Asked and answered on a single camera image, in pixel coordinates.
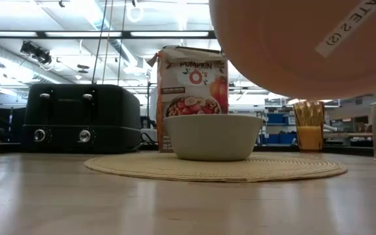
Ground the pumpkin cereal box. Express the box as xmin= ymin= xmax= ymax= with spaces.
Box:
xmin=146 ymin=45 xmax=230 ymax=154

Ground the pink plate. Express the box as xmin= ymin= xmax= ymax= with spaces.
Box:
xmin=208 ymin=0 xmax=376 ymax=101

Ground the amber glass with juice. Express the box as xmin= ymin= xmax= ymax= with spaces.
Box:
xmin=292 ymin=99 xmax=326 ymax=153

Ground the beige ceramic bowl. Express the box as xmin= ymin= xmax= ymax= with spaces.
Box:
xmin=163 ymin=114 xmax=264 ymax=163

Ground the round woven straw placemat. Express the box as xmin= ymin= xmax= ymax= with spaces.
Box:
xmin=84 ymin=150 xmax=349 ymax=183

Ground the black four-slot toaster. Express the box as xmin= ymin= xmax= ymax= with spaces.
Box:
xmin=21 ymin=83 xmax=142 ymax=155

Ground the blue storage bin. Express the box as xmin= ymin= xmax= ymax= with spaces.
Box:
xmin=266 ymin=112 xmax=286 ymax=125
xmin=258 ymin=131 xmax=298 ymax=146

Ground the black ceiling-mounted device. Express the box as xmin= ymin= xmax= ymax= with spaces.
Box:
xmin=19 ymin=40 xmax=53 ymax=65

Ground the black toaster power cable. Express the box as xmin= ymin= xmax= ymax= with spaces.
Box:
xmin=140 ymin=131 xmax=159 ymax=151

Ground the thin hanging cable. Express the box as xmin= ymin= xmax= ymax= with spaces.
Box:
xmin=101 ymin=0 xmax=115 ymax=85
xmin=91 ymin=0 xmax=108 ymax=85
xmin=116 ymin=0 xmax=127 ymax=86

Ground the black aluminium table frame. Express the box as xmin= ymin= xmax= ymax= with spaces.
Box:
xmin=0 ymin=140 xmax=375 ymax=157

